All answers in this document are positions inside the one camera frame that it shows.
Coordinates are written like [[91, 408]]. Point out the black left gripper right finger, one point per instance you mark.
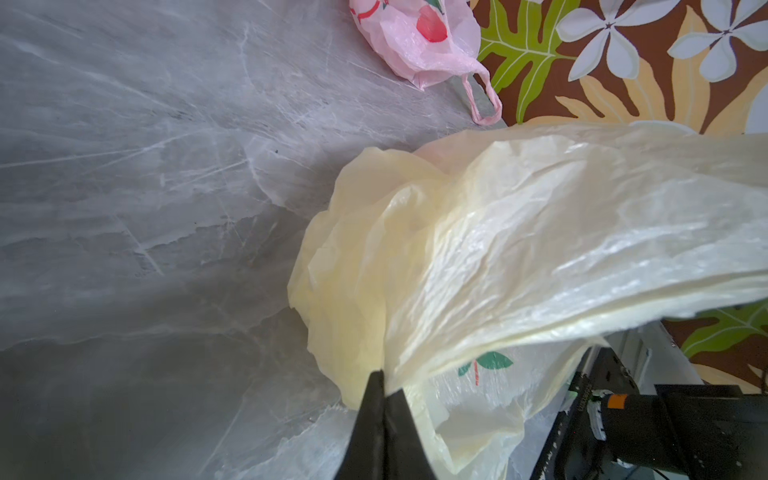
[[404, 457]]

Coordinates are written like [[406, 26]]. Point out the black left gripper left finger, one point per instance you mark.
[[365, 456]]

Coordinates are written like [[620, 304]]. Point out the yellow orange-print plastic bag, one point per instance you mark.
[[476, 271]]

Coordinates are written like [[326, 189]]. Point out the pink apple-print plastic bag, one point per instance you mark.
[[429, 42]]

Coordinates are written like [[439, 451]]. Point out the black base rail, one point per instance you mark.
[[575, 448]]

